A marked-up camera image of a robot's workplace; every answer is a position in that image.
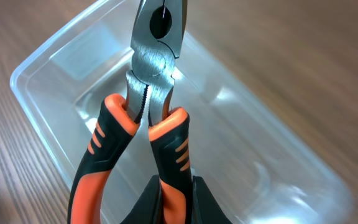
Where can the orange black needle-nose pliers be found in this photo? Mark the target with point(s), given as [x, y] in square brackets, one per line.
[156, 41]

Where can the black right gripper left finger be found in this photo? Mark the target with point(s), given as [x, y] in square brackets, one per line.
[148, 208]

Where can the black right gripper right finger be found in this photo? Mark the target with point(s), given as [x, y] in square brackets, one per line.
[205, 210]

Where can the clear plastic container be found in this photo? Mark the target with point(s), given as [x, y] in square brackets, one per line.
[256, 169]

